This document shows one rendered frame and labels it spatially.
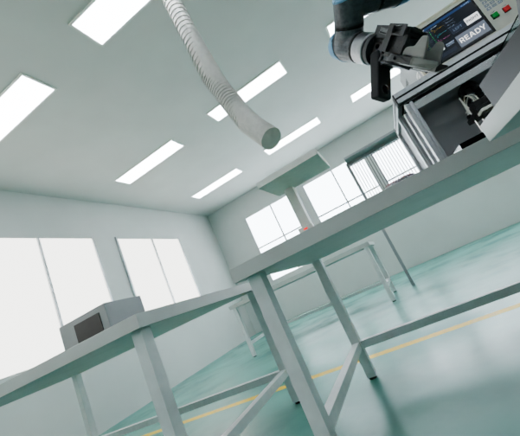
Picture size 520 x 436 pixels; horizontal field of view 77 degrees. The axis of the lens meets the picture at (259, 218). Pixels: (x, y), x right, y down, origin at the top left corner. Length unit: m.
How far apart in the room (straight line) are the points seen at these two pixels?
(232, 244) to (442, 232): 4.84
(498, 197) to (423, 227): 1.44
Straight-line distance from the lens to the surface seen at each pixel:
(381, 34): 0.94
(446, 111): 1.60
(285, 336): 1.12
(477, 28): 1.60
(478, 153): 1.03
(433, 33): 1.59
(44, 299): 5.02
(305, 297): 8.04
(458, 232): 7.72
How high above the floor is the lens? 0.60
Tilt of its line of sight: 13 degrees up
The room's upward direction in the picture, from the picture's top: 25 degrees counter-clockwise
